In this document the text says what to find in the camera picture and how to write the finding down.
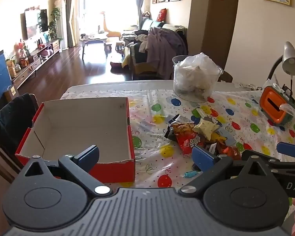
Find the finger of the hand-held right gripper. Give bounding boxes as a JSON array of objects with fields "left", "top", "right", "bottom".
[
  {"left": 277, "top": 142, "right": 295, "bottom": 161},
  {"left": 241, "top": 149, "right": 295, "bottom": 172}
]

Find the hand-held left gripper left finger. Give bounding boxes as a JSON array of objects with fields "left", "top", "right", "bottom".
[{"left": 13, "top": 145, "right": 113, "bottom": 197}]

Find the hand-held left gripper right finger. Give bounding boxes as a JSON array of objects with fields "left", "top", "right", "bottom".
[{"left": 178, "top": 145, "right": 284, "bottom": 197}]

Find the pile of snack packets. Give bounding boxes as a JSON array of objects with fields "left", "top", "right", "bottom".
[{"left": 164, "top": 108, "right": 242, "bottom": 172}]

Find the pale yellow snack packet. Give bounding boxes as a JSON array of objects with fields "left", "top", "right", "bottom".
[{"left": 192, "top": 118, "right": 220, "bottom": 140}]

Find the red cardboard box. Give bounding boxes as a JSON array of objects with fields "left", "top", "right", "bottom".
[{"left": 15, "top": 97, "right": 136, "bottom": 183}]

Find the orange green storage box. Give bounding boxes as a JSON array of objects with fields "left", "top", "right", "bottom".
[{"left": 259, "top": 85, "right": 295, "bottom": 126}]

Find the clear plastic bag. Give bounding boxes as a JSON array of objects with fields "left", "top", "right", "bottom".
[{"left": 172, "top": 52, "right": 223, "bottom": 103}]

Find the black jacket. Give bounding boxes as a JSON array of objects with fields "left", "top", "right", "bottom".
[{"left": 0, "top": 93, "right": 38, "bottom": 158}]

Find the silver desk lamp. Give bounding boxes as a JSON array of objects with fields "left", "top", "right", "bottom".
[{"left": 268, "top": 41, "right": 295, "bottom": 84}]

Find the brown paper bag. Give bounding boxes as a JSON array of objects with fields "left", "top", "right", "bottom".
[{"left": 5, "top": 85, "right": 19, "bottom": 102}]

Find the yellow blanket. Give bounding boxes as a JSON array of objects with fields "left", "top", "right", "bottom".
[{"left": 122, "top": 53, "right": 150, "bottom": 74}]

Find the wooden TV cabinet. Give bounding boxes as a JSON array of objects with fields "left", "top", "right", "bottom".
[{"left": 11, "top": 38, "right": 62, "bottom": 90}]

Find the purple garment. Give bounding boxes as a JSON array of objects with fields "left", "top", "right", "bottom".
[{"left": 147, "top": 27, "right": 185, "bottom": 77}]

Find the coffee table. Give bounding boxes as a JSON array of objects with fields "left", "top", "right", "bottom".
[{"left": 79, "top": 32, "right": 109, "bottom": 59}]

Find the red flower bouquet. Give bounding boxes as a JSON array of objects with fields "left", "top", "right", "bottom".
[{"left": 15, "top": 42, "right": 27, "bottom": 54}]

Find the white standing air conditioner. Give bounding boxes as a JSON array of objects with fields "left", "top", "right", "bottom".
[{"left": 54, "top": 0, "right": 67, "bottom": 51}]

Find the tall potted plant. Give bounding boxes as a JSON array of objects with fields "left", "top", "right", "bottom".
[{"left": 48, "top": 7, "right": 63, "bottom": 42}]

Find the television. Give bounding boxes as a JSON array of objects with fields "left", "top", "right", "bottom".
[{"left": 21, "top": 9, "right": 48, "bottom": 40}]

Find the grey curtain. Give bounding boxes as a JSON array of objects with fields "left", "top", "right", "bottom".
[
  {"left": 64, "top": 0, "right": 75, "bottom": 48},
  {"left": 134, "top": 0, "right": 145, "bottom": 26}
]

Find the chair piled with clothes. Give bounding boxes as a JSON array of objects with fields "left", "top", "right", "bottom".
[{"left": 122, "top": 18, "right": 188, "bottom": 79}]

